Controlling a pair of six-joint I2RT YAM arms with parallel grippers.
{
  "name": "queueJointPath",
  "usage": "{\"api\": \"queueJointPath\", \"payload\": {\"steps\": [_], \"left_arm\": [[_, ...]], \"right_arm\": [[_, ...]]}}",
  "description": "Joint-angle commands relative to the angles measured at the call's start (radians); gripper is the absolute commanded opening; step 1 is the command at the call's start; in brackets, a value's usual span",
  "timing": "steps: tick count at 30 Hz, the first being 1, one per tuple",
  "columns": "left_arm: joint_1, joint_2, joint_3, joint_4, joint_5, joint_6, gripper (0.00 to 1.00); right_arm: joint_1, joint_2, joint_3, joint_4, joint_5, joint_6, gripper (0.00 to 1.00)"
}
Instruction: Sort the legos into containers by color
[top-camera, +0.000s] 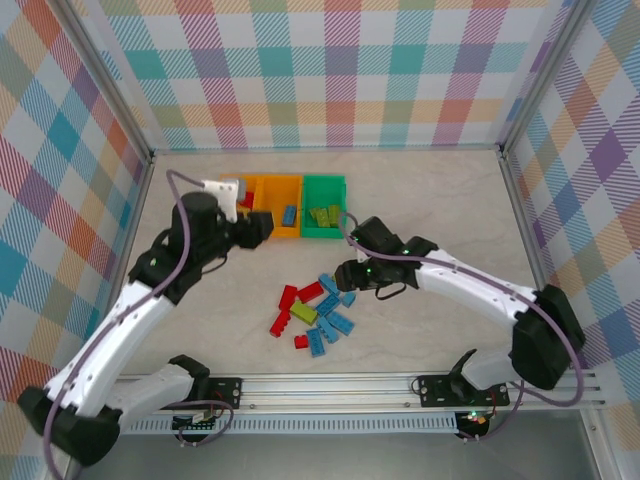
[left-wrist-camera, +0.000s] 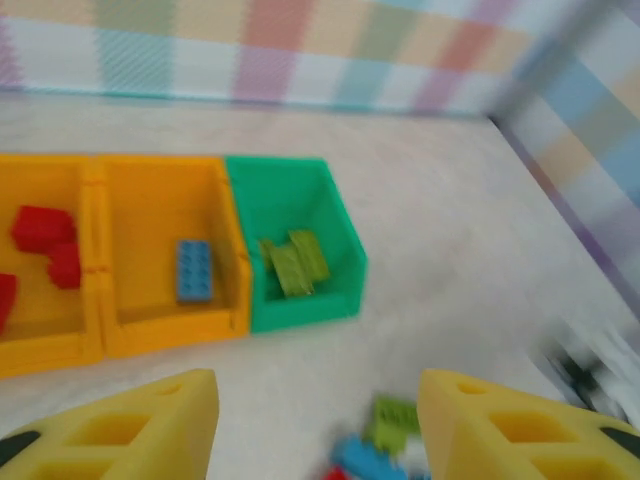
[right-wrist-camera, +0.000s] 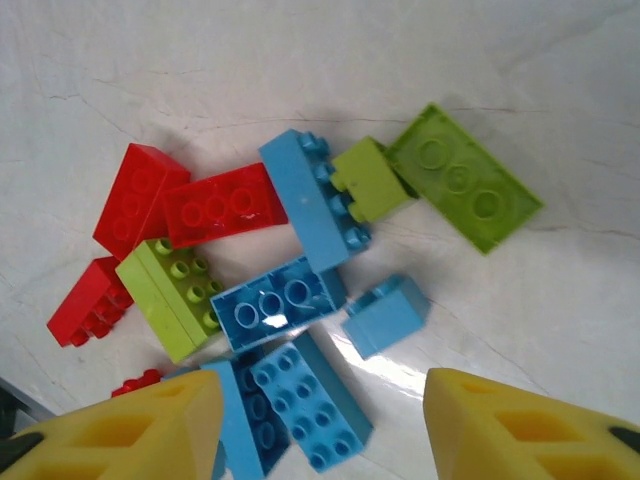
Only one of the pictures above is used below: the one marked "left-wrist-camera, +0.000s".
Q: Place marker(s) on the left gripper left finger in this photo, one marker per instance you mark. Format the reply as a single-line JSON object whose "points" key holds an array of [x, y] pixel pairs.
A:
{"points": [[125, 440]]}

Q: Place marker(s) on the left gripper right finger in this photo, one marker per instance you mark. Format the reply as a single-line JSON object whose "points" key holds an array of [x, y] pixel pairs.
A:
{"points": [[500, 440]]}

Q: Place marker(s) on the lime green lego brick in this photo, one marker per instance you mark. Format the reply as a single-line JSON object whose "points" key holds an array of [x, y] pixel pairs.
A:
{"points": [[312, 255], [395, 420], [287, 272]]}

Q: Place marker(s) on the blue lego brick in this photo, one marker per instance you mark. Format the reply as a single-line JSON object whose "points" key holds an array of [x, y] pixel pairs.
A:
{"points": [[194, 272], [362, 457]]}

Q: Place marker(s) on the small red lego brick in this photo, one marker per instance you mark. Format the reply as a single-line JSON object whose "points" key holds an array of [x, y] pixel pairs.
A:
{"points": [[336, 474]]}

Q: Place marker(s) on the orange plastic bin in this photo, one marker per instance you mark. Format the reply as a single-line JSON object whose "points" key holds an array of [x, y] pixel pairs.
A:
{"points": [[165, 330], [45, 345]]}

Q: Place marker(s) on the green plastic bin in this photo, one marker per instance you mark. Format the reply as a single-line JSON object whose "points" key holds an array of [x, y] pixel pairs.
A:
{"points": [[300, 312]]}

